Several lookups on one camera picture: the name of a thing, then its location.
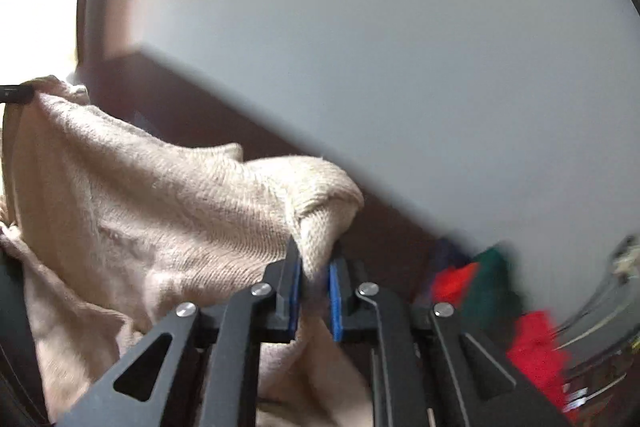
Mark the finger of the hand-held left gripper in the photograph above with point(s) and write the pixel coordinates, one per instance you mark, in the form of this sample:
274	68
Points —
15	94

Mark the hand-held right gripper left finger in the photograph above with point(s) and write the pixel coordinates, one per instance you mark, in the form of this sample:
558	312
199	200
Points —
296	287

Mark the beige knit sweater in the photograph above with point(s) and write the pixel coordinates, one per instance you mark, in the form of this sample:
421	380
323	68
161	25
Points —
150	217

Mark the dark green cloth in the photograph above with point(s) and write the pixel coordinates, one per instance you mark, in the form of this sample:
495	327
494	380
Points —
492	287

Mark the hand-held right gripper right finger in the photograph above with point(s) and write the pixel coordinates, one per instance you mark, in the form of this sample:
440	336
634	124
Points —
335	302

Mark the grey metal object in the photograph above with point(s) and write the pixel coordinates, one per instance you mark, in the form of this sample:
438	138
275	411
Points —
600	302

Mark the red cloth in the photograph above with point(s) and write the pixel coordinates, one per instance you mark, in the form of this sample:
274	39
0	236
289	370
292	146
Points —
537	352

